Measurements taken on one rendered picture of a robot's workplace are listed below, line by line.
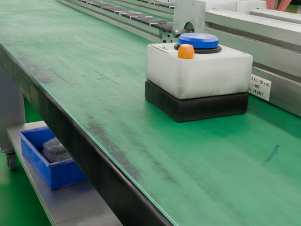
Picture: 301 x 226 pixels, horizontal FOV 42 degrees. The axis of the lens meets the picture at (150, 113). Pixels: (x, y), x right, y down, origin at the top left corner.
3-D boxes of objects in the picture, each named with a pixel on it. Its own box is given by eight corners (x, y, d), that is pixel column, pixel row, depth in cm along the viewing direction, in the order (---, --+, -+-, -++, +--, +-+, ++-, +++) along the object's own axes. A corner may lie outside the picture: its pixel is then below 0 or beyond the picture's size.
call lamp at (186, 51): (174, 55, 36) (175, 42, 36) (188, 54, 37) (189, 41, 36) (182, 59, 35) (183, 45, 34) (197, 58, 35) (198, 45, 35)
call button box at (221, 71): (143, 97, 43) (145, 40, 41) (217, 89, 47) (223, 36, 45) (177, 123, 37) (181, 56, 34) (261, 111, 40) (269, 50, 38)
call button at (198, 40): (170, 51, 41) (171, 32, 40) (204, 49, 42) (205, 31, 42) (189, 60, 37) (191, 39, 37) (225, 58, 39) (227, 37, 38)
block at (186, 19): (157, 59, 62) (159, -4, 58) (223, 54, 67) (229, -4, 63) (185, 73, 54) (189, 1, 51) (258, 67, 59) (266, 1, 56)
